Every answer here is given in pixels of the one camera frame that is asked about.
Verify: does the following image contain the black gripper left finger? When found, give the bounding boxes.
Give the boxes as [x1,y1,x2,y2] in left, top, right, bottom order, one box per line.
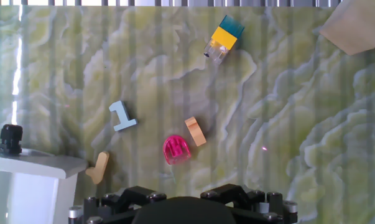
[68,185,168,224]

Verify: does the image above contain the black drawer knob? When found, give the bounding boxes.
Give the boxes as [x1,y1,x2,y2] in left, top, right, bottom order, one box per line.
[0,124,24,156]

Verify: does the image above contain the white plastic drawer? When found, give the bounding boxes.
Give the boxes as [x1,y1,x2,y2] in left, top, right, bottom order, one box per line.
[0,146,88,224]

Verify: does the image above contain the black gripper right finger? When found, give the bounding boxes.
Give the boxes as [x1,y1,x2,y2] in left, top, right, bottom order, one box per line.
[200,183,299,224]

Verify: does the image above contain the pink translucent plastic block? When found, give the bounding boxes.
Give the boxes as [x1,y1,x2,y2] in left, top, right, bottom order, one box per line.
[162,134,192,166]

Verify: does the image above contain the orange wooden half-round block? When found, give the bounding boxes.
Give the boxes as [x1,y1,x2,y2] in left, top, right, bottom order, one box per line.
[184,116,207,147]

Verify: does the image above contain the green marble pattern mat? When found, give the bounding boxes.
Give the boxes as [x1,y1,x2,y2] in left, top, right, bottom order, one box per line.
[0,4,375,224]

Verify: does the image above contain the light blue number one block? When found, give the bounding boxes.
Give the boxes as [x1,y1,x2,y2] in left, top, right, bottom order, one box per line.
[108,100,138,132]

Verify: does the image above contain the tan wooden angled piece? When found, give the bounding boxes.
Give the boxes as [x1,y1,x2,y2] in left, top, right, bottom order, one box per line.
[85,151,110,185]

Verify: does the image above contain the teal yellow clear brick stack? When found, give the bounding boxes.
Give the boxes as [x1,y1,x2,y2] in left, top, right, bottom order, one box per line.
[204,14,246,65]

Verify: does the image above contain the plain wooden cube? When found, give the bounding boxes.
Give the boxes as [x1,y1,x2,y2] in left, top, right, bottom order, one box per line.
[319,0,375,56]

